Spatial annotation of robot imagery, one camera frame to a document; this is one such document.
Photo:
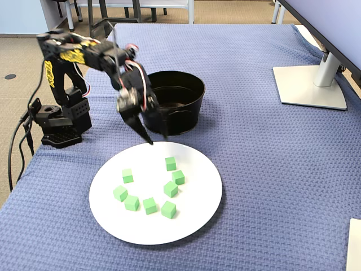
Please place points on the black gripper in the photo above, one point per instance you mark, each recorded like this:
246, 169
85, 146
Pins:
132, 115

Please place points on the green cube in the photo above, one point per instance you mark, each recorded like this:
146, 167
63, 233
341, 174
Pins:
170, 189
120, 193
149, 206
168, 210
132, 203
178, 178
170, 164
127, 176

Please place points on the white round plate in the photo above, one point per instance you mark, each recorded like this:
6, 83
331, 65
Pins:
152, 228

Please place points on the black metal bucket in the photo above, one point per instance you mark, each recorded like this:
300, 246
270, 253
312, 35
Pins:
183, 118

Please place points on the dark chair leg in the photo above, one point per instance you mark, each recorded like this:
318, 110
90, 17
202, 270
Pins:
59, 8
153, 13

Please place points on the blue woven tablecloth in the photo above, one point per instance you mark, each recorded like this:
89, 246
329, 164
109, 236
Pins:
253, 169

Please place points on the white desk with leg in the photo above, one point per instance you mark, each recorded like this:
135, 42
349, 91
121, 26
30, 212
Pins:
191, 11

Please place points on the white table leg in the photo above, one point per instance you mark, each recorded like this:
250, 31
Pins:
70, 17
275, 12

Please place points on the black floor disc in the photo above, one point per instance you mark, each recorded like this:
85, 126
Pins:
10, 76

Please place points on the silver monitor stand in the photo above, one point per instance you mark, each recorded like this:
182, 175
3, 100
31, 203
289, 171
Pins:
304, 87

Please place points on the dark computer monitor screen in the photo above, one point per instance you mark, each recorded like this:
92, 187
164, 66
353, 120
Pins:
338, 28

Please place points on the white flat object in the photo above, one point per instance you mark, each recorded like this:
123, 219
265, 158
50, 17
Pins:
354, 248

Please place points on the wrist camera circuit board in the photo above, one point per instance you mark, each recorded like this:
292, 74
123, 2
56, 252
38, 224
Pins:
126, 98

